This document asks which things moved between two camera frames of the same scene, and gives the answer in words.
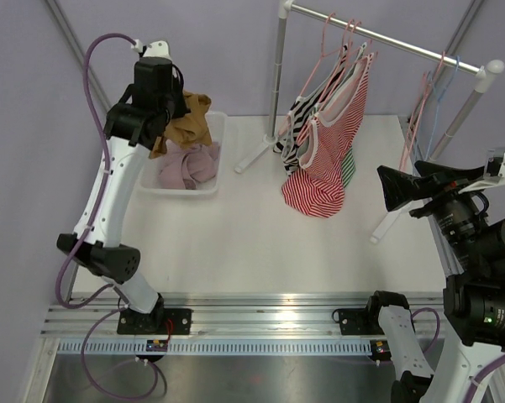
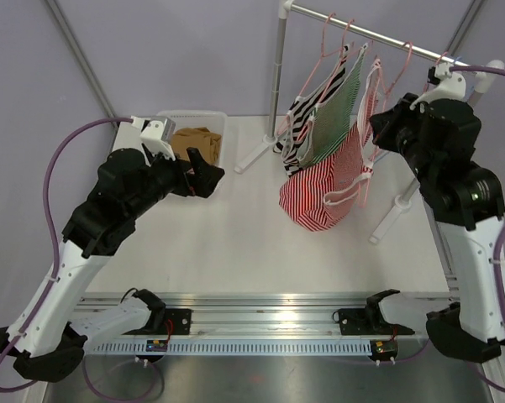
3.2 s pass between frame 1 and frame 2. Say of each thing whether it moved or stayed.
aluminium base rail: stayed
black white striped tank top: stayed
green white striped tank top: moved
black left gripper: moved
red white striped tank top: moved
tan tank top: moved
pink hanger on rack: stayed
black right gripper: moved
